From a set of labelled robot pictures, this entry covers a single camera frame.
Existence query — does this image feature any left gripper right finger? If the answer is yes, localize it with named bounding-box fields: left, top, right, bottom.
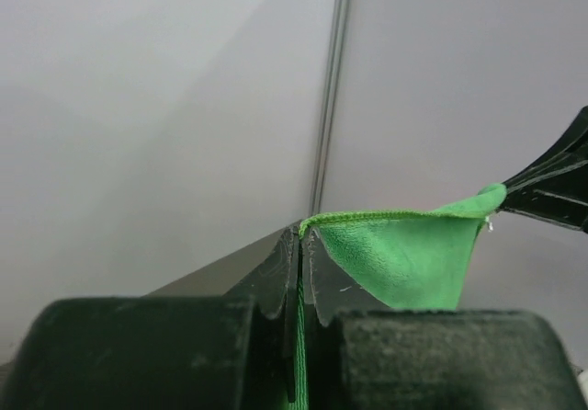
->
left=302, top=228, right=389, bottom=410

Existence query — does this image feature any green towel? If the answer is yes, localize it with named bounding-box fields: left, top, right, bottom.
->
left=291, top=182, right=509, bottom=410

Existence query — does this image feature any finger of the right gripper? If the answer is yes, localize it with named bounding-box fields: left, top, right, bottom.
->
left=504, top=107, right=587, bottom=189
left=501, top=161, right=587, bottom=232

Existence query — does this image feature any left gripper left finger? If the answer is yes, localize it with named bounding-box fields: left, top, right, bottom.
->
left=228, top=225, right=300, bottom=404

